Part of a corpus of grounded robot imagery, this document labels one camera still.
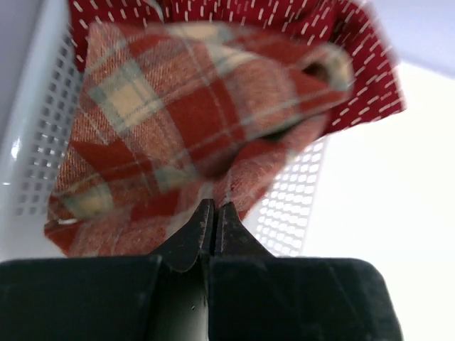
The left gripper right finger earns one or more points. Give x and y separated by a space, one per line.
254 295

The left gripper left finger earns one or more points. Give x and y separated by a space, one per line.
158 296

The red plaid skirt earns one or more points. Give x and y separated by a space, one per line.
170 115

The white plastic basket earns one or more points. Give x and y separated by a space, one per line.
40 87

